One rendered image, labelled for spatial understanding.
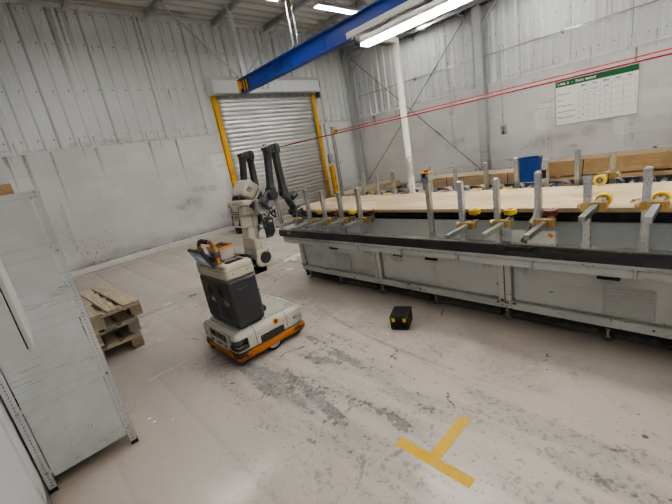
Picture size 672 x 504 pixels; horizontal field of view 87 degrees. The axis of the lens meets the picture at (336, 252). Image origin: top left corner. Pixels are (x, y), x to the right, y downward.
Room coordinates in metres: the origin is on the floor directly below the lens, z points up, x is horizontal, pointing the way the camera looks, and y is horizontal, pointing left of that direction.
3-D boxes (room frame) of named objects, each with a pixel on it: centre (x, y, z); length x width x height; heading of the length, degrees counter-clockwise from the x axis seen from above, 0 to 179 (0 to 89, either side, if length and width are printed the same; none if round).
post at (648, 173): (1.72, -1.60, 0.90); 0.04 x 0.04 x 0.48; 41
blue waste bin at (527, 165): (7.26, -4.22, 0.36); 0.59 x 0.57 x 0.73; 131
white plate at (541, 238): (2.10, -1.23, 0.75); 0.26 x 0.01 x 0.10; 41
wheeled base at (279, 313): (2.86, 0.83, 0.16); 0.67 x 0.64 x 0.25; 131
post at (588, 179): (1.90, -1.44, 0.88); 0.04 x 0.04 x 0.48; 41
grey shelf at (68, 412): (2.02, 1.86, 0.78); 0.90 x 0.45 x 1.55; 41
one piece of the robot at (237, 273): (2.80, 0.90, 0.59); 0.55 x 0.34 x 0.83; 41
